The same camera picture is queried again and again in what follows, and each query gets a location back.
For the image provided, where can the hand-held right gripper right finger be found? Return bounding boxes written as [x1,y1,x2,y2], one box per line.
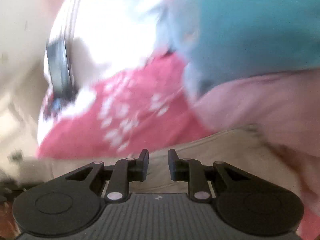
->
[168,149,252,203]

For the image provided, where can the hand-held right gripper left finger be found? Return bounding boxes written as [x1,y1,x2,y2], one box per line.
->
[65,149,150,203]

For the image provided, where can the beige pants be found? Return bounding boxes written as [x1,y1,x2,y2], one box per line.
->
[52,127,300,195]

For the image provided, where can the pink floral bed blanket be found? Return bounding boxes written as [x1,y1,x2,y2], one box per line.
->
[37,54,218,159]

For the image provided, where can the pink grey floral quilt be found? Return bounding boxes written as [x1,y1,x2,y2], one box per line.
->
[192,72,320,238]

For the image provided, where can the blue cartoon pillow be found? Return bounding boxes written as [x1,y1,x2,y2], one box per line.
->
[155,0,320,100]

